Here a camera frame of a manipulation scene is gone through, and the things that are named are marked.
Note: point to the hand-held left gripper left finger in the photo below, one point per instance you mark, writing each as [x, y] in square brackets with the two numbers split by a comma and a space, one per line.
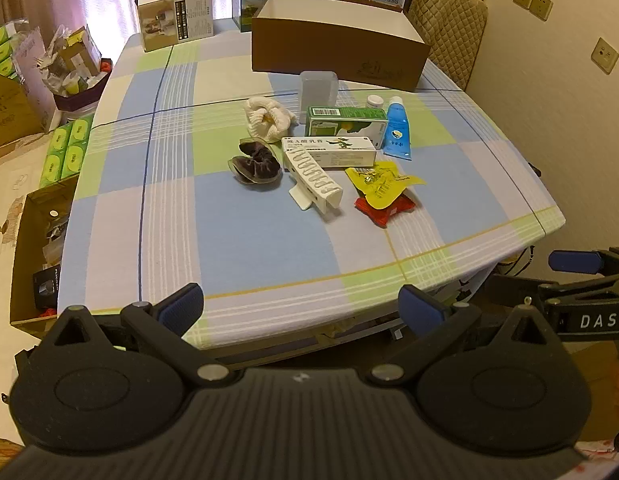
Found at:
[182, 305]

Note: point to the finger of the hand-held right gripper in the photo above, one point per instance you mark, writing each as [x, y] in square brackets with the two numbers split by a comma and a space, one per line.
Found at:
[509, 290]
[572, 261]

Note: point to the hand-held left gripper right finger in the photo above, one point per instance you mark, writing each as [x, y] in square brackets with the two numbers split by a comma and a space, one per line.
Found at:
[422, 307]

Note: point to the red snack packet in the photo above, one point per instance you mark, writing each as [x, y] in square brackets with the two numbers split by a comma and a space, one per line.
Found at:
[389, 212]

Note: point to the yellow snack packet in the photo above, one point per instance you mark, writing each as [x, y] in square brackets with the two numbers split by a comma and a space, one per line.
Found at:
[379, 185]

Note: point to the dark velvet scrunchie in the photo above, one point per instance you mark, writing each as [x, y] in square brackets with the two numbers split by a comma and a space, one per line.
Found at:
[259, 165]

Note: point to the white medicine box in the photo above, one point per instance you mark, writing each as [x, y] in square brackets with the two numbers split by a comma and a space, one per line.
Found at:
[339, 152]

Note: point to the blue and white tube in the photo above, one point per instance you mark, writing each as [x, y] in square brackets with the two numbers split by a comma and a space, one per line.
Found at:
[397, 130]

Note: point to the green medicine box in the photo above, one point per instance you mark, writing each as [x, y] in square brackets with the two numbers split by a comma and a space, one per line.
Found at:
[339, 122]

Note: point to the white sock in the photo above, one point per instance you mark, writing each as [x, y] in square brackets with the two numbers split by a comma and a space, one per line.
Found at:
[264, 117]

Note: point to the small white bottle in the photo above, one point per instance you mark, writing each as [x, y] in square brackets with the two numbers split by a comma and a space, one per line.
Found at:
[375, 101]

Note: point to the clear plastic container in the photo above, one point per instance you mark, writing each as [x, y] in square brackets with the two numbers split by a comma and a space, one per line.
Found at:
[317, 92]

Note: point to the brown cardboard box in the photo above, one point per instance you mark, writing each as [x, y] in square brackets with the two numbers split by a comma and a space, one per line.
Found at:
[314, 50]

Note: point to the small black box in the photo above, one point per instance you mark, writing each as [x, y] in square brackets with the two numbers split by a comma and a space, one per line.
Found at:
[46, 287]

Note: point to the open cardboard box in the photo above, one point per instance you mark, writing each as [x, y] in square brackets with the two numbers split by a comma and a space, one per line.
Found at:
[24, 260]

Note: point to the green tissue pack bundle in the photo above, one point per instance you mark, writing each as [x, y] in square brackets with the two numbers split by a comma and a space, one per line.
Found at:
[69, 150]
[1, 52]

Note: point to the dark box of clutter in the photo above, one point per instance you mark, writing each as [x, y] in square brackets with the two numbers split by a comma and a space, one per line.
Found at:
[79, 95]

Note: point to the closed cardboard box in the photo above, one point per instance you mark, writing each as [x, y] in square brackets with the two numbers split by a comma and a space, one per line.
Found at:
[11, 110]

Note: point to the beige quilted chair cover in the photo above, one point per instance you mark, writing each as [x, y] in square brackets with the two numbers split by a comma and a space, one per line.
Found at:
[449, 25]

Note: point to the white and beige product box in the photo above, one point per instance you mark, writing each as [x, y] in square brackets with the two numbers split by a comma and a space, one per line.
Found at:
[174, 20]

